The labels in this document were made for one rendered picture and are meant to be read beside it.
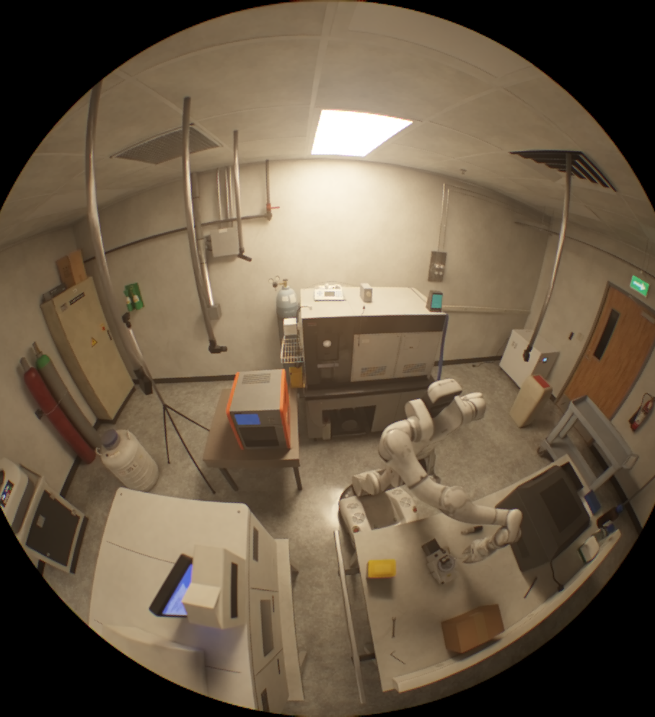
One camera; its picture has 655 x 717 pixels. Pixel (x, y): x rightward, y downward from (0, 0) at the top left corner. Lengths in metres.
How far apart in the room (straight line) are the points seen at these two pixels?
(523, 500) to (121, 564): 1.69
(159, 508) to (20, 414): 2.76
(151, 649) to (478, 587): 1.33
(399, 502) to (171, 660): 1.76
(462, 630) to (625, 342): 3.71
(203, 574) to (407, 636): 0.98
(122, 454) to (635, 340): 5.86
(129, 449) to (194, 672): 2.09
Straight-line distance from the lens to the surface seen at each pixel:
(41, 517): 2.98
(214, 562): 0.62
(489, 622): 1.34
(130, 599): 0.96
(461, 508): 0.86
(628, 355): 4.11
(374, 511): 2.02
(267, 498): 2.41
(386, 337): 1.98
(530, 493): 1.43
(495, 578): 1.54
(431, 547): 1.31
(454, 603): 1.42
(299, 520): 2.30
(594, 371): 4.32
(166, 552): 0.89
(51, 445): 3.73
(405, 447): 0.81
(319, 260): 2.81
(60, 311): 3.44
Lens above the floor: 2.18
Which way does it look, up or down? 34 degrees down
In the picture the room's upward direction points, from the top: straight up
